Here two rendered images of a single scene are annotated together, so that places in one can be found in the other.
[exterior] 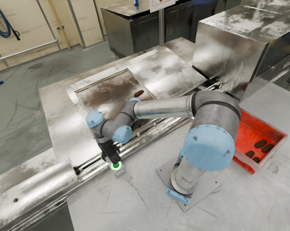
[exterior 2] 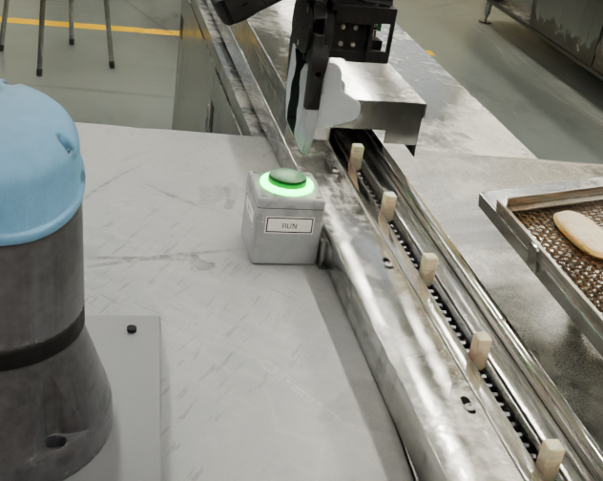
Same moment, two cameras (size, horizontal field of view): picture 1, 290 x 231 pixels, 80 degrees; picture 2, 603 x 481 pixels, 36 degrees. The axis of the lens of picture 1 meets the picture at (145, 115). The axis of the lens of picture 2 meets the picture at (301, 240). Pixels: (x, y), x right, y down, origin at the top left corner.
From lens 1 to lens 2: 1.10 m
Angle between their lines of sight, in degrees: 79
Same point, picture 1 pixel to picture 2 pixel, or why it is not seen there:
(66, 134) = not seen: outside the picture
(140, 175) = (188, 292)
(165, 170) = (110, 346)
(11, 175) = (446, 94)
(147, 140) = (402, 358)
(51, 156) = (491, 151)
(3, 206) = not seen: hidden behind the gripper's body
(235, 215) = not seen: outside the picture
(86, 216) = (154, 148)
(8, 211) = (284, 22)
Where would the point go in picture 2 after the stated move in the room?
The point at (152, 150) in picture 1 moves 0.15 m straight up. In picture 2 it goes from (322, 396) to (351, 236)
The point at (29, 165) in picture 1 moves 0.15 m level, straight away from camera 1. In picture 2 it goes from (468, 116) to (532, 109)
